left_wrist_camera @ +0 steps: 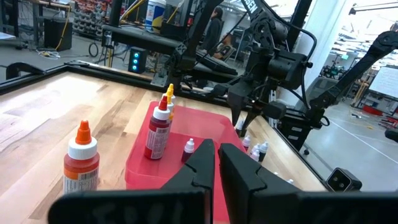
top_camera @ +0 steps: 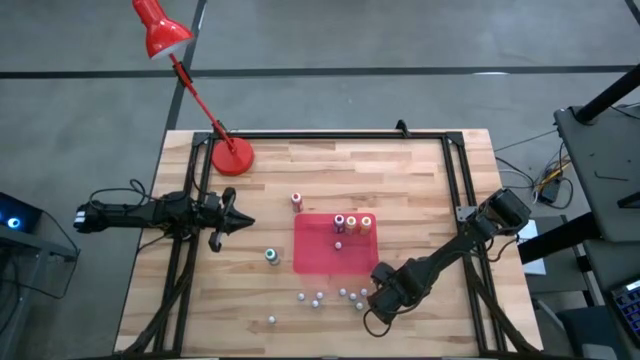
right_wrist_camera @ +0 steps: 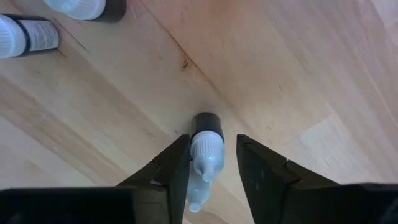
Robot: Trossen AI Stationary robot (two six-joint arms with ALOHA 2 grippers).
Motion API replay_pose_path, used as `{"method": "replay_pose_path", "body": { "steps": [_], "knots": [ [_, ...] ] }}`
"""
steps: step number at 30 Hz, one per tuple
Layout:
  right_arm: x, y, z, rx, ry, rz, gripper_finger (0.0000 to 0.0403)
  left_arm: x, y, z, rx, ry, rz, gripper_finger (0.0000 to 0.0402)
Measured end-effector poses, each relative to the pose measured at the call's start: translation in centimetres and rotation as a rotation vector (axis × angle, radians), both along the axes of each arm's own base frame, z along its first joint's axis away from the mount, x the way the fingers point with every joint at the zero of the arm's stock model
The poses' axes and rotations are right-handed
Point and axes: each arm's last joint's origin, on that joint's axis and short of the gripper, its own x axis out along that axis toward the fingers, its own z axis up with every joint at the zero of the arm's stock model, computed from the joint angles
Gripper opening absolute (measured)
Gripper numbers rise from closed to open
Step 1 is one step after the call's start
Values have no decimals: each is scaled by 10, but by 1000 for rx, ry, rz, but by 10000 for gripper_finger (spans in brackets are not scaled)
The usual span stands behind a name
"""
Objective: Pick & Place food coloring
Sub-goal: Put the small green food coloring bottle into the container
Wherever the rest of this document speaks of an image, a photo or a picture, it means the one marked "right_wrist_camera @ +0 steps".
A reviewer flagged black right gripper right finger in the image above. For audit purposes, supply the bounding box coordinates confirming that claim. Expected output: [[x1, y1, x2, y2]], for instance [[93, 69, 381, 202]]
[[236, 134, 398, 224]]

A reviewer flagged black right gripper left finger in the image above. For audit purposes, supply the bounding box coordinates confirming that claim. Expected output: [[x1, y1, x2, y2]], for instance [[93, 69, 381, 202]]
[[0, 134, 191, 224]]

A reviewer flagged small white-capped dropper bottle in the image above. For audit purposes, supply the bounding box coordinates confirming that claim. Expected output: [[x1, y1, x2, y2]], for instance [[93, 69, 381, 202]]
[[42, 0, 127, 23], [185, 174, 213, 214], [0, 13, 60, 60], [189, 112, 226, 184]]

